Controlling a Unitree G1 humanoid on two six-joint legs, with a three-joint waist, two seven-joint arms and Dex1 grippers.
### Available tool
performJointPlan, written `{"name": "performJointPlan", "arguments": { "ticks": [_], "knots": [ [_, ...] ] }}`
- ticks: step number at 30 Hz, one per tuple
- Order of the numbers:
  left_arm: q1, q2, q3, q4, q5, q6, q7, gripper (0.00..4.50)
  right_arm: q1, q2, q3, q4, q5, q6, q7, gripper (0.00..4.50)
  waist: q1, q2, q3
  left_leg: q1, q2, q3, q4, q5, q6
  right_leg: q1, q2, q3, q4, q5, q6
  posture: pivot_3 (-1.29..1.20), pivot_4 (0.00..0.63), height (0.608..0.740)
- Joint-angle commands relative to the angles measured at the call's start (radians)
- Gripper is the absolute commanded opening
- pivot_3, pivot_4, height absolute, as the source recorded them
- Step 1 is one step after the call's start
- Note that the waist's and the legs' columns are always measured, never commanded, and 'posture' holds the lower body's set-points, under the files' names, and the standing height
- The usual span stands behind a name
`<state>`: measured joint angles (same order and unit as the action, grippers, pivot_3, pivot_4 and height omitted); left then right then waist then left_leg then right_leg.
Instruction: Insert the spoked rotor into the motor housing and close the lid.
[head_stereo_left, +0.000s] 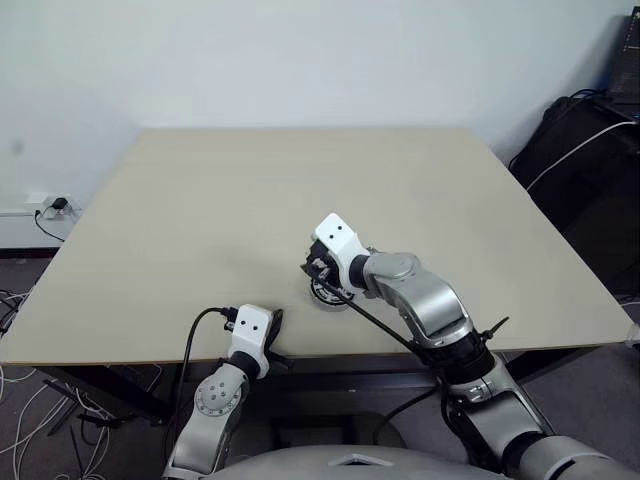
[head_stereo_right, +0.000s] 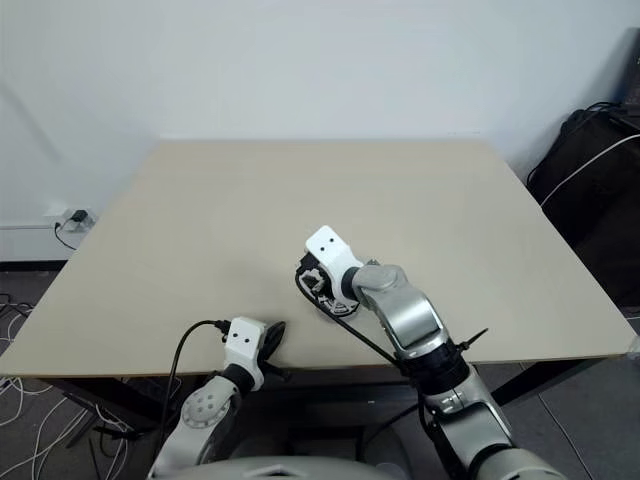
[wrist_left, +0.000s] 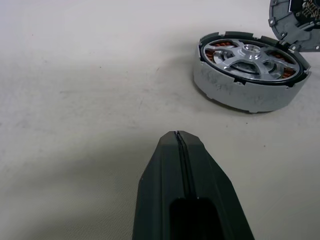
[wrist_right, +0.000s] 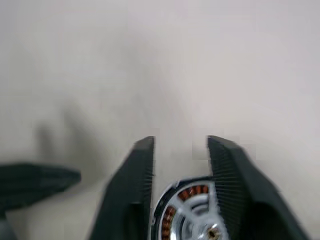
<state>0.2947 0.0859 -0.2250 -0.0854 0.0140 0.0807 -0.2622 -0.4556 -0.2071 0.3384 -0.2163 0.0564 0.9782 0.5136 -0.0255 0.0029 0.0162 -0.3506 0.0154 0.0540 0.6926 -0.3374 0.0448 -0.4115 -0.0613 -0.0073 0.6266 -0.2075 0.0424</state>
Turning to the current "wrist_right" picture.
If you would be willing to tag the grey motor housing copper windings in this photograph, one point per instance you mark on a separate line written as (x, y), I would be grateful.
(185, 194)

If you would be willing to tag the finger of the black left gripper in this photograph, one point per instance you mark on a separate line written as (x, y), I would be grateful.
(30, 192)
(37, 172)

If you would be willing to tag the black-rimmed silver spoked rotor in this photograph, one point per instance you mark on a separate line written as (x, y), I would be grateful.
(185, 220)

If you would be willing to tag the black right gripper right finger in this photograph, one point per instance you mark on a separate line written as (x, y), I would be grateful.
(240, 190)

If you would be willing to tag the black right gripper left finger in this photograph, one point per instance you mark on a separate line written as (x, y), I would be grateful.
(130, 190)

